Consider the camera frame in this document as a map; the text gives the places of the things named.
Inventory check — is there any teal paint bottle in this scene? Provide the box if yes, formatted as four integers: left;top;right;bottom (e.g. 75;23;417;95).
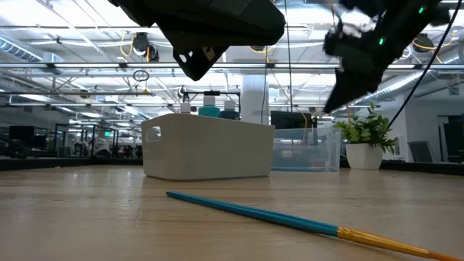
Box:
197;95;221;119

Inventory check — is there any dark blue paint bottle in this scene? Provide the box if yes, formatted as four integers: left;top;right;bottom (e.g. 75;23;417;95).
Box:
219;99;241;121

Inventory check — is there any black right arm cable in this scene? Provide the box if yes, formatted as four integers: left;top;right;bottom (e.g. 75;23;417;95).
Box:
386;9;456;128

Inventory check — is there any grey office chair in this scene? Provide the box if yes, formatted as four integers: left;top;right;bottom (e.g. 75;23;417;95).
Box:
407;141;435;164

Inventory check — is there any black ceiling cable reel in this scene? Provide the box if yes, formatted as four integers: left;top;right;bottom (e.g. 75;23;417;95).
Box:
131;32;160;63
412;33;435;54

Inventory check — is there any green plant in white pot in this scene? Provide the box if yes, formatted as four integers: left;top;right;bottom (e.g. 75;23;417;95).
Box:
333;101;400;171

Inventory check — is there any black background station frame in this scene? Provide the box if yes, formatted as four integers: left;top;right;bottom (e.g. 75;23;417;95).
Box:
182;90;242;116

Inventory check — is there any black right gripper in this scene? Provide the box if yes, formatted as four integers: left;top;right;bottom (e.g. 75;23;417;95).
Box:
322;27;386;114

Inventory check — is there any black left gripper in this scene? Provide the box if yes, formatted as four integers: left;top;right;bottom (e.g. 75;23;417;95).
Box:
108;0;287;83

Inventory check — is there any white plastic bin with handles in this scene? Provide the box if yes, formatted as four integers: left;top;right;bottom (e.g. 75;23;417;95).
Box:
141;113;276;183

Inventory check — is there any black monitor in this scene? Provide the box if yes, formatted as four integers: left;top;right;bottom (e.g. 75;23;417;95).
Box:
437;115;464;164

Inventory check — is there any black screen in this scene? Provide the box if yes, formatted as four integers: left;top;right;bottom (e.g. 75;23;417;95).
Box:
270;110;318;131

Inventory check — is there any clear plastic bin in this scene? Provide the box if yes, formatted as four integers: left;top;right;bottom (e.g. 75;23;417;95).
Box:
270;127;343;173

